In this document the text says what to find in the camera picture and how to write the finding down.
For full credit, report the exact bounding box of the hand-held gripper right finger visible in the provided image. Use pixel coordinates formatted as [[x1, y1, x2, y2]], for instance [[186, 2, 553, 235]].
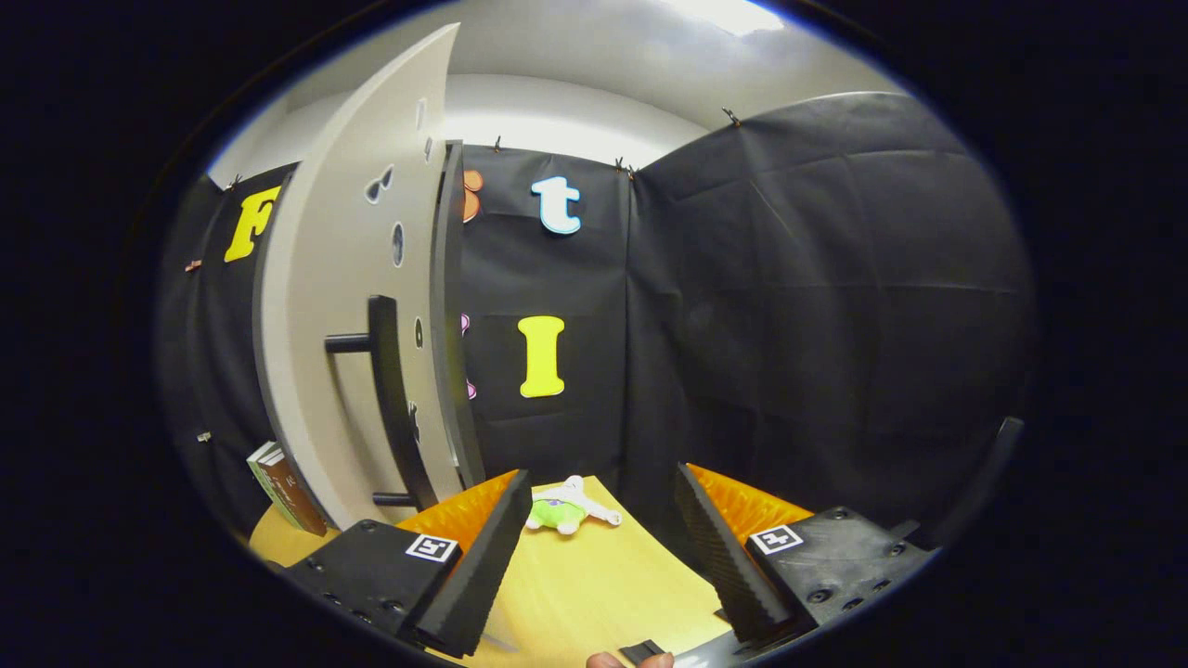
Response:
[[671, 461, 936, 648]]

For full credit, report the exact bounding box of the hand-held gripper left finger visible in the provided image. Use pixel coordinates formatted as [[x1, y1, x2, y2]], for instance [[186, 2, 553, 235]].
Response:
[[277, 469, 535, 660]]

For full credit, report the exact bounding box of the green and white plush toy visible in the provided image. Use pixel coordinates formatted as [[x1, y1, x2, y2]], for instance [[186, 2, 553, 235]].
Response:
[[523, 475, 624, 537]]

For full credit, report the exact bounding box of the black door handle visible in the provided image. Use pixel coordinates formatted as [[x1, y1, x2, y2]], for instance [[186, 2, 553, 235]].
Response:
[[324, 294, 438, 510]]

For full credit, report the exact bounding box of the black backdrop cloth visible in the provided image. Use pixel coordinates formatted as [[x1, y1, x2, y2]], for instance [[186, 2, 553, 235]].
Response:
[[153, 91, 1039, 558]]

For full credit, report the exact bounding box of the long ceiling light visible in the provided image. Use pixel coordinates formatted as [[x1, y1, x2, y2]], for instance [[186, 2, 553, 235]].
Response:
[[666, 0, 786, 37]]

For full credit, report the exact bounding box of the black curved strap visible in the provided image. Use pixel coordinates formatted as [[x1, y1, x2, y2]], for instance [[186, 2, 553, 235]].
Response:
[[914, 417, 1026, 551]]

